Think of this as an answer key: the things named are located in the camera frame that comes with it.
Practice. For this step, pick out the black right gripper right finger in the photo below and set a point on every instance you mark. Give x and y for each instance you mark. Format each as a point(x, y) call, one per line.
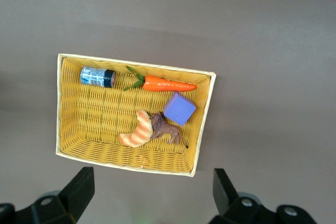
point(225, 200)

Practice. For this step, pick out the brown toy lion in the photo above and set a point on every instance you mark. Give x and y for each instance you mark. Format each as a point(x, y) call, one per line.
point(165, 128)

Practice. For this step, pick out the orange toy carrot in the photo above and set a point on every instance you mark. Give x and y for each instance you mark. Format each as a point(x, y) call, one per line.
point(165, 85)

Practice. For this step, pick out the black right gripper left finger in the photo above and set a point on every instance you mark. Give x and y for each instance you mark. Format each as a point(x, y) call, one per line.
point(76, 195)

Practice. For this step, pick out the toy croissant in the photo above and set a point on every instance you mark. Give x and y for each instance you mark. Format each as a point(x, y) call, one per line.
point(141, 129)

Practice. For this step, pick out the small black blue can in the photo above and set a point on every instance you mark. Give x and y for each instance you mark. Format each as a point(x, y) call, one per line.
point(94, 76)

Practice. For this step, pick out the yellow woven basket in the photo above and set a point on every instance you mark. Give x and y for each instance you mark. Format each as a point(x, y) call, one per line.
point(92, 119)

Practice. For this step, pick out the purple cube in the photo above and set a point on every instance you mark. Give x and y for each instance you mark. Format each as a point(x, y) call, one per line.
point(179, 108)

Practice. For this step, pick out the brown table cover sheet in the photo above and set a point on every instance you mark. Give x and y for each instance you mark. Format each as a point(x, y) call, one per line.
point(236, 24)

